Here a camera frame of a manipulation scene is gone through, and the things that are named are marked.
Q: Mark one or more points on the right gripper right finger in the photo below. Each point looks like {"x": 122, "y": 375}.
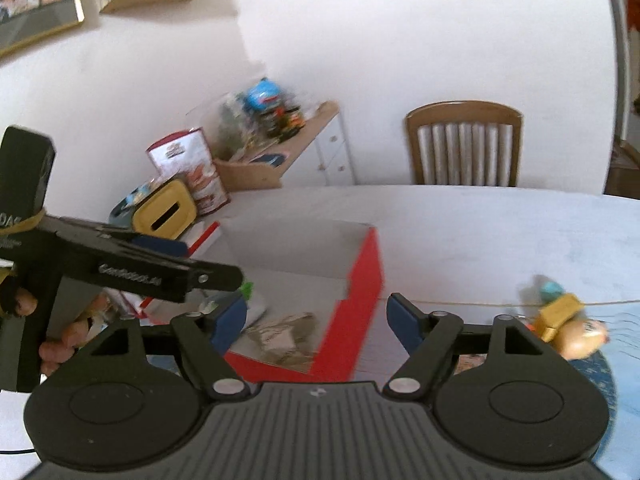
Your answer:
{"x": 429, "y": 341}

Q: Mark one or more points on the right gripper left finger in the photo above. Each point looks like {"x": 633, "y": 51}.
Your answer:
{"x": 202, "y": 342}

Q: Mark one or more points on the yellow cardboard box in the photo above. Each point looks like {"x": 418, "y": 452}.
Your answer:
{"x": 553, "y": 316}

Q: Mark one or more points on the yellow spotted plush toy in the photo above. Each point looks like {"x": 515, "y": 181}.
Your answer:
{"x": 579, "y": 338}

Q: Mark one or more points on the white plastic bag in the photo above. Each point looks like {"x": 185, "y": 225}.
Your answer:
{"x": 256, "y": 305}

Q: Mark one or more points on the yellow teal tissue box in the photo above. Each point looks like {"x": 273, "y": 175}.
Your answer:
{"x": 161, "y": 208}

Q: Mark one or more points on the red white cardboard box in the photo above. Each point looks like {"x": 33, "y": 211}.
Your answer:
{"x": 330, "y": 270}

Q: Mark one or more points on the red white snack bag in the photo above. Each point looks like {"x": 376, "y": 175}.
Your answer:
{"x": 186, "y": 154}

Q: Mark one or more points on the blue patterned table mat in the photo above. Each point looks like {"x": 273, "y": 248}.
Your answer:
{"x": 523, "y": 410}

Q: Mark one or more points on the wooden dining chair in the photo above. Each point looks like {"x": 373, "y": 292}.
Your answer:
{"x": 468, "y": 143}

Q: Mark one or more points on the wooden white sideboard cabinet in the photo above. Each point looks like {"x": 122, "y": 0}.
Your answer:
{"x": 317, "y": 156}

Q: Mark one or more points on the blue round toy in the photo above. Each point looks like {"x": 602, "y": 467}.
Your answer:
{"x": 263, "y": 95}

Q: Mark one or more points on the framed family picture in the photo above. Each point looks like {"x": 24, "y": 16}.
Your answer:
{"x": 24, "y": 22}

